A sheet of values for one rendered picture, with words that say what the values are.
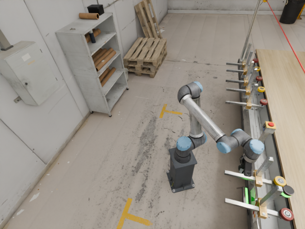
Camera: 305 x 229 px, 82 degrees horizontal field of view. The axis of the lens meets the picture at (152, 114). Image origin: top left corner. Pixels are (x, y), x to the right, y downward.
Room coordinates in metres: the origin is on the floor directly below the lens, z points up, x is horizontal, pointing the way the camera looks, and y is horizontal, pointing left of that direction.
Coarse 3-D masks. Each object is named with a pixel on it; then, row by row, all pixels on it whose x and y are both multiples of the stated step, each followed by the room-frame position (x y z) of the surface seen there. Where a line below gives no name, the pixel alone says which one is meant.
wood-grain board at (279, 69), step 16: (272, 64) 2.25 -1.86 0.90; (288, 64) 2.21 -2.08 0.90; (304, 64) 2.17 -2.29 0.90; (272, 80) 1.86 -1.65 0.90; (288, 80) 1.82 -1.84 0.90; (304, 80) 1.79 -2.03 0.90; (272, 96) 1.55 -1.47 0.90; (288, 96) 1.52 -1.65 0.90; (304, 96) 1.49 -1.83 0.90; (272, 112) 1.29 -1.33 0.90; (288, 112) 1.27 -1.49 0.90; (304, 112) 1.25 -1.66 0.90; (288, 128) 1.06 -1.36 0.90; (304, 128) 1.04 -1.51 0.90; (288, 144) 0.87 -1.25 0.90; (304, 144) 0.85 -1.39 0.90; (288, 160) 0.71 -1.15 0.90; (304, 160) 0.70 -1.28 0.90; (288, 176) 0.57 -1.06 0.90; (304, 176) 0.56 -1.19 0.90; (304, 192) 0.44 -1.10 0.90; (304, 208) 0.34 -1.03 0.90; (304, 224) 0.24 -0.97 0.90
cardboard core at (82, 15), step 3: (81, 15) 2.98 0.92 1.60; (84, 15) 2.96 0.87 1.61; (87, 15) 2.95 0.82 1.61; (90, 15) 2.93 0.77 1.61; (93, 15) 2.91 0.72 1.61; (96, 15) 2.90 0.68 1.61; (81, 18) 3.00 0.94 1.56; (84, 18) 2.98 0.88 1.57; (87, 18) 2.96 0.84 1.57; (90, 18) 2.93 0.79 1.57; (93, 18) 2.91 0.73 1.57; (96, 18) 2.90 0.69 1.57
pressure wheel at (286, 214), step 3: (282, 210) 0.33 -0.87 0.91; (285, 210) 0.33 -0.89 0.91; (288, 210) 0.33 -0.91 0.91; (279, 213) 0.33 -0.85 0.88; (282, 213) 0.32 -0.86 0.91; (285, 213) 0.32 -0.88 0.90; (288, 213) 0.31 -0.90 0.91; (291, 213) 0.31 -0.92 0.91; (282, 216) 0.30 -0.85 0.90; (285, 216) 0.30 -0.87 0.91; (288, 216) 0.29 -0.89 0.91; (291, 216) 0.29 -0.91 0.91; (285, 219) 0.28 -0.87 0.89; (288, 219) 0.28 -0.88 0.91; (291, 219) 0.27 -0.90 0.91
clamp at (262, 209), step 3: (258, 198) 0.44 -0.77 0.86; (261, 198) 0.44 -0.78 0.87; (258, 201) 0.42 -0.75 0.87; (258, 204) 0.40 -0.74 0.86; (261, 207) 0.38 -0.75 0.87; (264, 207) 0.37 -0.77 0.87; (261, 210) 0.36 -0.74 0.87; (264, 210) 0.35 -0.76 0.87; (258, 213) 0.35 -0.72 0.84; (261, 213) 0.34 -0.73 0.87; (258, 216) 0.33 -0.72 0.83; (261, 216) 0.32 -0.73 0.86; (264, 216) 0.32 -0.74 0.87; (267, 216) 0.31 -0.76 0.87
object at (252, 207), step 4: (228, 200) 0.45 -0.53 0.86; (232, 200) 0.45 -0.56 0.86; (232, 204) 0.42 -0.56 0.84; (236, 204) 0.41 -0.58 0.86; (240, 204) 0.41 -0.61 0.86; (244, 204) 0.41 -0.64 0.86; (248, 204) 0.41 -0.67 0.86; (244, 208) 0.39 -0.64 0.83; (248, 208) 0.38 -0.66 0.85; (252, 208) 0.38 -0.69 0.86; (256, 208) 0.38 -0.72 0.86; (268, 212) 0.34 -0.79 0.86; (272, 212) 0.34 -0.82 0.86; (276, 212) 0.34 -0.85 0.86; (276, 216) 0.31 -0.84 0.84
